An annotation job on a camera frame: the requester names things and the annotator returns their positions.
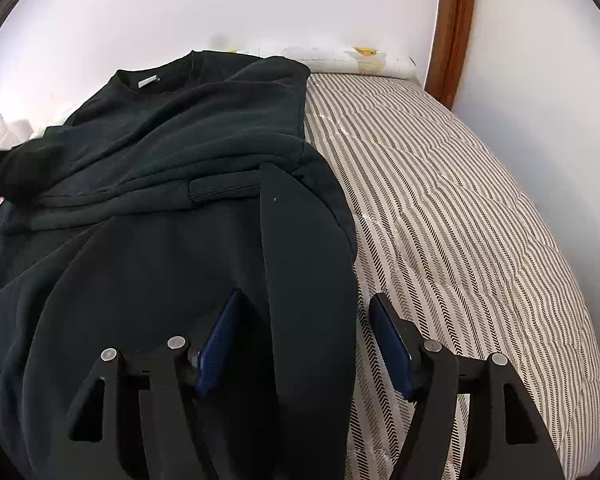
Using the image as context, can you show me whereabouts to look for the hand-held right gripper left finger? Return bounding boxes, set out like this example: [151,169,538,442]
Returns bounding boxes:
[55,287,253,480]

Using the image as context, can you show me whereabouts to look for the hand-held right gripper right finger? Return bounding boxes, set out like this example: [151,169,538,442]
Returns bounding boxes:
[369,292,566,480]

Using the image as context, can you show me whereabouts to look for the black sweatshirt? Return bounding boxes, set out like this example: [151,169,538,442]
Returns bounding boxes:
[0,50,358,480]

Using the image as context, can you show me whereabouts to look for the striped quilted bed cover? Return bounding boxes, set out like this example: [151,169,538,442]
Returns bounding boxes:
[302,72,600,480]

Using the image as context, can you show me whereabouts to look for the white patterned pillow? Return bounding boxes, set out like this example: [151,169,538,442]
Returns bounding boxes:
[227,44,417,80]

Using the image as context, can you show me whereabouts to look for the white crumpled cloth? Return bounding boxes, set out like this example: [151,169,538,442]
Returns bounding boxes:
[0,112,76,161]

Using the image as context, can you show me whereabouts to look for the brown wooden door frame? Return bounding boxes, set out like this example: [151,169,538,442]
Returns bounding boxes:
[425,0,478,108]

